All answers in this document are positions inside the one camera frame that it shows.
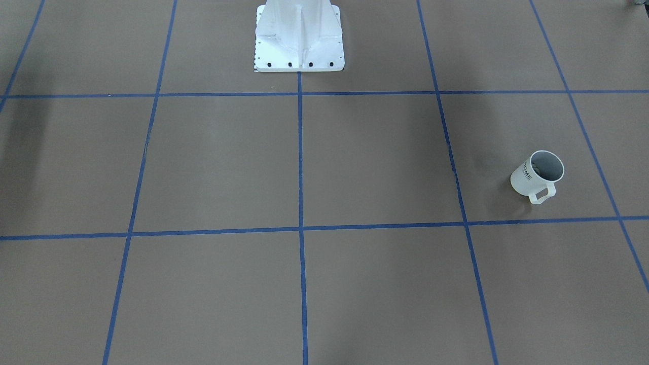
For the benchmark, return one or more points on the white ribbed mug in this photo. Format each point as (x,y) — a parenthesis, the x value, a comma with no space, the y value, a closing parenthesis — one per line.
(537,176)

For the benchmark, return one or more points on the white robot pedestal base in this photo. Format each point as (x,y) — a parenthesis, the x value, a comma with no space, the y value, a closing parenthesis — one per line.
(298,36)

